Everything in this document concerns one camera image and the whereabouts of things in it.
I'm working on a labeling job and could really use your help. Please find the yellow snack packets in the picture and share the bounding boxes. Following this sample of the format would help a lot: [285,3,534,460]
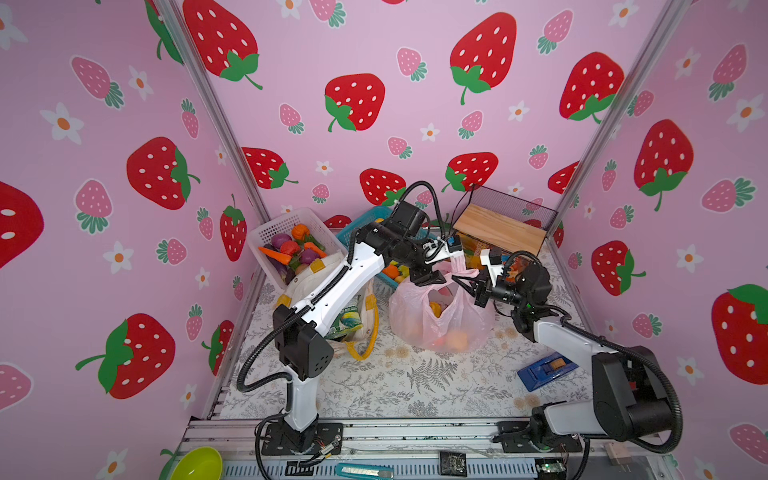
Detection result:
[459,233,531,283]

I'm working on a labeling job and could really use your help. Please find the teal utility knife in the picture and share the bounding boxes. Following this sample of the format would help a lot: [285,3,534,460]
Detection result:
[334,463,395,480]

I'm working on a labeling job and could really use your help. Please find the purple toy onion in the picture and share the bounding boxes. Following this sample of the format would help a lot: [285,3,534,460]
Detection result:
[299,249,320,265]
[270,233,293,250]

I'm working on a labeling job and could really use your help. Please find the orange toy carrot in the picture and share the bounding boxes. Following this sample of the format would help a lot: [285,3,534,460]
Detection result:
[303,242,327,258]
[258,247,292,265]

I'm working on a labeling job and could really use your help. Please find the blue box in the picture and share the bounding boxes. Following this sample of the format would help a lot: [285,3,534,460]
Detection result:
[517,352,578,392]

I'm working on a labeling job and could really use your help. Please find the green bowl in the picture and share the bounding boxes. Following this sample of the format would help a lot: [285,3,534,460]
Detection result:
[159,446,224,480]

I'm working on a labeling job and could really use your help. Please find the yellow toy lemon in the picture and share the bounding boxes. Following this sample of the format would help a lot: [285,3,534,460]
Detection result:
[429,302,443,318]

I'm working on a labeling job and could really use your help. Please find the black wire wooden shelf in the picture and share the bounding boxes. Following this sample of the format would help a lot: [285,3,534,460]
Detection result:
[445,187,557,264]

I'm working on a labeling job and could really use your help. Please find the toy orange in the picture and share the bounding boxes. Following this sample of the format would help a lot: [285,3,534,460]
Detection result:
[382,264,403,283]

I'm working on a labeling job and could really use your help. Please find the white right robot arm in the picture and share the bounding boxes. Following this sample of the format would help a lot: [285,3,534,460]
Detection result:
[454,250,684,454]

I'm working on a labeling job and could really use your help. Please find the orange toy pepper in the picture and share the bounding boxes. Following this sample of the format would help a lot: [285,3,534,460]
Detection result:
[291,224,311,242]

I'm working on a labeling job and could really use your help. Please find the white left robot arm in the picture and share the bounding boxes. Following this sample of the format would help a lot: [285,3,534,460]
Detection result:
[236,201,462,436]

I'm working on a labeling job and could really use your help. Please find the green snack packet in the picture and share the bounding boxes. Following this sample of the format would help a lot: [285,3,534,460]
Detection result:
[325,302,363,341]

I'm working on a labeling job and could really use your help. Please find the white canvas tote bag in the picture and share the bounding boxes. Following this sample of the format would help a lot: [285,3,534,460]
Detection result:
[275,252,379,361]

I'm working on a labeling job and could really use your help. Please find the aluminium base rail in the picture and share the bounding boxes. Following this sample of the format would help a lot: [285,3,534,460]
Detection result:
[174,417,683,479]

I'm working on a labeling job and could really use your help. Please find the small black circuit board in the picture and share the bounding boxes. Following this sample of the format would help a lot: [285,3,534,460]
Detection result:
[439,451,468,478]

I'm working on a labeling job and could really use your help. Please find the floral table mat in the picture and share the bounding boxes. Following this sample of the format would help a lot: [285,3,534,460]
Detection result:
[215,230,628,419]

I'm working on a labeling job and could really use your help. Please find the red toy tomato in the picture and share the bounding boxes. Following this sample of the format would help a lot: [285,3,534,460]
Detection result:
[280,240,302,257]

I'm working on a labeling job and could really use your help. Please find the teal plastic basket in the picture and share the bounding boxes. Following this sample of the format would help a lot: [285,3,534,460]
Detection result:
[335,206,448,289]

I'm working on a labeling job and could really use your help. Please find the white plastic basket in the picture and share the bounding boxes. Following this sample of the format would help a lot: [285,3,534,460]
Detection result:
[247,208,347,291]

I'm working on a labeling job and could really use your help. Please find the pink plastic grocery bag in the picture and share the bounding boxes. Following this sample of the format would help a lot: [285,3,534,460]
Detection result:
[389,256,495,353]

